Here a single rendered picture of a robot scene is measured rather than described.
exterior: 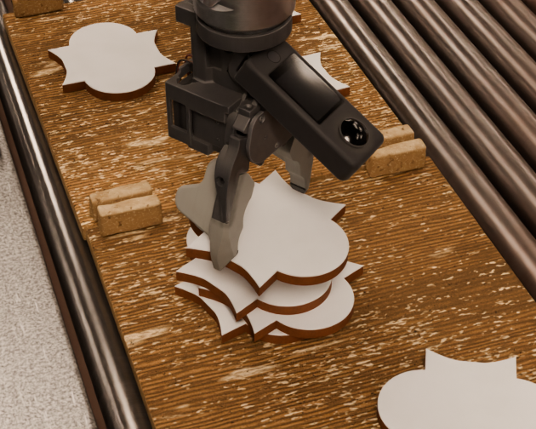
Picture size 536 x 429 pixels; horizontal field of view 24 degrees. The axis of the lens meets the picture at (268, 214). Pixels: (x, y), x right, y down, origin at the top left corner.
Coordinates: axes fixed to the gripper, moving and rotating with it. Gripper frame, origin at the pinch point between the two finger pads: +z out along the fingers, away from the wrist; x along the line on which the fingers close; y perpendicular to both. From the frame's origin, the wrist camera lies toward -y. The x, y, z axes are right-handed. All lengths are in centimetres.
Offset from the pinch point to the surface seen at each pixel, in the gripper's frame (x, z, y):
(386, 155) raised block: -20.8, 5.5, 0.7
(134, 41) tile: -24.1, 6.9, 35.4
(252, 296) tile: 3.4, 4.6, -0.8
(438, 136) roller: -31.6, 9.7, 0.6
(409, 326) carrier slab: -4.3, 8.0, -11.8
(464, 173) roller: -27.7, 9.7, -4.6
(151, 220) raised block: -1.5, 7.0, 14.3
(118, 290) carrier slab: 6.7, 8.0, 11.3
